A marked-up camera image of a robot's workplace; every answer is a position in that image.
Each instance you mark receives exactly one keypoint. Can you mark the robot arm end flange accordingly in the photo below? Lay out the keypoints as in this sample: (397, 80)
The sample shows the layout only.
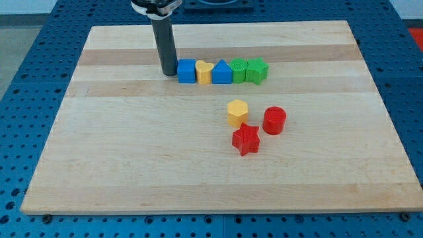
(155, 9)

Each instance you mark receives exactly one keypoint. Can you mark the yellow hexagon block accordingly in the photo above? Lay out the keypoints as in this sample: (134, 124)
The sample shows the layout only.
(237, 113)

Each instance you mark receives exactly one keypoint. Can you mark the blue triangle block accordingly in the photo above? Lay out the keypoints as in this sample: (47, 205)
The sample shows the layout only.
(222, 73)

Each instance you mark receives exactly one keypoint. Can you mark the red star block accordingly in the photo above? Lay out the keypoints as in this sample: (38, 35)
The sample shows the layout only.
(246, 139)

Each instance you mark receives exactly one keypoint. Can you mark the yellow heart block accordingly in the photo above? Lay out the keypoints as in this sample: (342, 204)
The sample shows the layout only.
(204, 72)

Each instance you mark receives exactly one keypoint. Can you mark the blue cube block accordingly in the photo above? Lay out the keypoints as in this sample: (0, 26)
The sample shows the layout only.
(186, 71)

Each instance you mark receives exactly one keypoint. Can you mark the green cylinder block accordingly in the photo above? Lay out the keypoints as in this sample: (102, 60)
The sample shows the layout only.
(238, 66)

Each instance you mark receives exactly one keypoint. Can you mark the red cylinder block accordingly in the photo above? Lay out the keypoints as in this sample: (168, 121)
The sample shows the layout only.
(274, 120)

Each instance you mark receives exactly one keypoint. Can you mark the green star block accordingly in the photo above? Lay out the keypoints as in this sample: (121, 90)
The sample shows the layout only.
(256, 71)

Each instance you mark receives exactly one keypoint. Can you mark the wooden board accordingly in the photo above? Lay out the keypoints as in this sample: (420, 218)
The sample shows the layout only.
(129, 140)

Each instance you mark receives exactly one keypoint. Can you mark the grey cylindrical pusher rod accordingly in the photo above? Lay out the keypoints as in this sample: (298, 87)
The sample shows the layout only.
(164, 38)

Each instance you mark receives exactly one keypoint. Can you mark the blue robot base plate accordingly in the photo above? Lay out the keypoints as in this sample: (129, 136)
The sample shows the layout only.
(218, 5)

